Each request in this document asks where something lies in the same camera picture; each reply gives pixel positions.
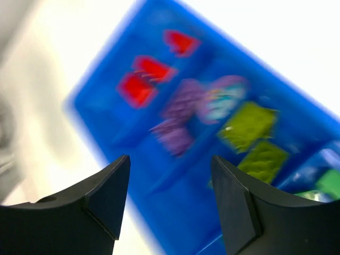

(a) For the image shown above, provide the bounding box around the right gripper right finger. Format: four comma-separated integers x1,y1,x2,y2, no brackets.
211,156,339,254

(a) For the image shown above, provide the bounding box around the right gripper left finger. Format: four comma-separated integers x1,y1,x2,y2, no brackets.
1,155,130,254

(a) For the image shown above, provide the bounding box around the lime yellow lego brick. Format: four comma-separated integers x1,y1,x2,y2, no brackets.
237,140,290,184

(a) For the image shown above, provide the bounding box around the purple paw print lego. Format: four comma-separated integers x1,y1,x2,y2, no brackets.
197,75,249,124

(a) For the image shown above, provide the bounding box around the large red lego block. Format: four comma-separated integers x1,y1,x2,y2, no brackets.
116,72,158,109

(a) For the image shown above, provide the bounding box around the purple lego plate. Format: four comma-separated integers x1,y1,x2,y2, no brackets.
150,118,194,157
161,79,206,123

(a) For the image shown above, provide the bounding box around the red lego brick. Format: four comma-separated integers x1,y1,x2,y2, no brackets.
133,55,178,83

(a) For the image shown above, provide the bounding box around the red lego piece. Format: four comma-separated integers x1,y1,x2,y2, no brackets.
164,30,201,57

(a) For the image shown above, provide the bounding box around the blue divided plastic bin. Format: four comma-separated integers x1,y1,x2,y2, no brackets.
72,1,339,254

